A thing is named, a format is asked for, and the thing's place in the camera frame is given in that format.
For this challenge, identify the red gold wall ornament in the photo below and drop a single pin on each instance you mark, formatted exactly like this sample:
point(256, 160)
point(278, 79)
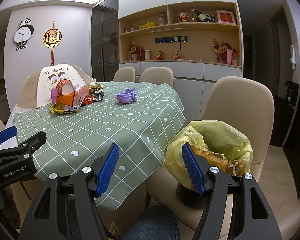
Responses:
point(51, 39)

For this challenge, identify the pink square toy box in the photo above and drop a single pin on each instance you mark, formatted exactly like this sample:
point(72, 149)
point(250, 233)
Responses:
point(54, 94)

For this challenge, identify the wooden shelf cabinet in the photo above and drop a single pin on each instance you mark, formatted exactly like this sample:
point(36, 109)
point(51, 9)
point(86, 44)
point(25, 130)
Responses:
point(169, 36)

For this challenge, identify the gold candy wrapper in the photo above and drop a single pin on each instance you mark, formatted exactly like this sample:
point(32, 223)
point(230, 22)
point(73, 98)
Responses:
point(93, 86)

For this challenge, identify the cream folding food cover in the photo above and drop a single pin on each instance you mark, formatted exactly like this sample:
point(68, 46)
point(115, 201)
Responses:
point(36, 90)

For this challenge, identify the green checked tablecloth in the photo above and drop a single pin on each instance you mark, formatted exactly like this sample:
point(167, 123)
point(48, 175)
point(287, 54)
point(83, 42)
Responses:
point(141, 129)

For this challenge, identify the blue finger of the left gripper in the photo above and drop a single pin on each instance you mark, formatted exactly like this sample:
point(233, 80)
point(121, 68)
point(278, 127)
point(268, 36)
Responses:
point(8, 133)

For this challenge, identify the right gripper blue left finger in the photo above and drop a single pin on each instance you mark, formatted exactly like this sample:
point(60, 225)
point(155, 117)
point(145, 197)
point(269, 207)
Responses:
point(106, 168)

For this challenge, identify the panda wall clock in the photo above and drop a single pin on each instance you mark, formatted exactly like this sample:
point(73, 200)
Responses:
point(23, 34)

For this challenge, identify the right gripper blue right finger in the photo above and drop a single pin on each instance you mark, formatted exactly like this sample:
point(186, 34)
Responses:
point(194, 171)

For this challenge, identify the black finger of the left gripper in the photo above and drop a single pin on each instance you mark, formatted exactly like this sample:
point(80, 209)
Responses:
point(34, 142)

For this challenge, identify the red gold snack packet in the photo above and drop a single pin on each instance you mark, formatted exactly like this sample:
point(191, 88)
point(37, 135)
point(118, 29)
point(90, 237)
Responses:
point(90, 99)

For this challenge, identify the panda bottle figurine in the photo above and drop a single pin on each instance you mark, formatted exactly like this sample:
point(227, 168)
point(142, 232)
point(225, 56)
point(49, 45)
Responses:
point(203, 17)

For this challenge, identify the red framed picture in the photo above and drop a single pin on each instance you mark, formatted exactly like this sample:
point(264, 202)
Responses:
point(227, 17)

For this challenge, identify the yellow wafer packet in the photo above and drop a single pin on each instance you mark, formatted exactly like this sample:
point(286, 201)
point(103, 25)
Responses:
point(59, 108)

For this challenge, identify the orange paper box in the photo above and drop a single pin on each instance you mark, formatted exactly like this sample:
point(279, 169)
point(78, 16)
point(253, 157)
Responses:
point(75, 97)

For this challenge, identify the beige chair far left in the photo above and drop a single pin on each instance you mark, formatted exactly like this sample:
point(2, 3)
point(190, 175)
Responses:
point(125, 74)

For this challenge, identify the purple toy carriage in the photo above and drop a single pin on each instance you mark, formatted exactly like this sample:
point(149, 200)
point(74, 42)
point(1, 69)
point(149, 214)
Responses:
point(128, 96)

